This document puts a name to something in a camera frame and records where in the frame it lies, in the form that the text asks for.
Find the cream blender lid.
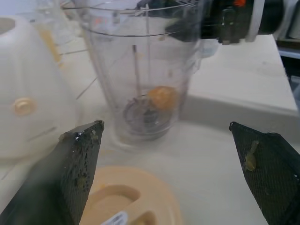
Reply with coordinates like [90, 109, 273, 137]
[79, 165, 182, 225]

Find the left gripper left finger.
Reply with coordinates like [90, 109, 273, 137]
[0, 120, 105, 225]

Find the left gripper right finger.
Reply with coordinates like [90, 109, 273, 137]
[229, 121, 300, 225]

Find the measuring cup with orange juice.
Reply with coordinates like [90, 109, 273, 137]
[32, 0, 89, 71]

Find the clear blender jar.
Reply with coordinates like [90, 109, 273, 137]
[61, 0, 204, 146]

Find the cream blender base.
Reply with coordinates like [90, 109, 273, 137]
[0, 16, 80, 165]

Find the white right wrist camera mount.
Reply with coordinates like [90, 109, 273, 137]
[243, 0, 266, 43]

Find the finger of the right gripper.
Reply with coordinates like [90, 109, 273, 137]
[165, 15, 204, 42]
[135, 0, 204, 10]

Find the orange fruit piece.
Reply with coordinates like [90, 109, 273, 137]
[148, 86, 178, 110]

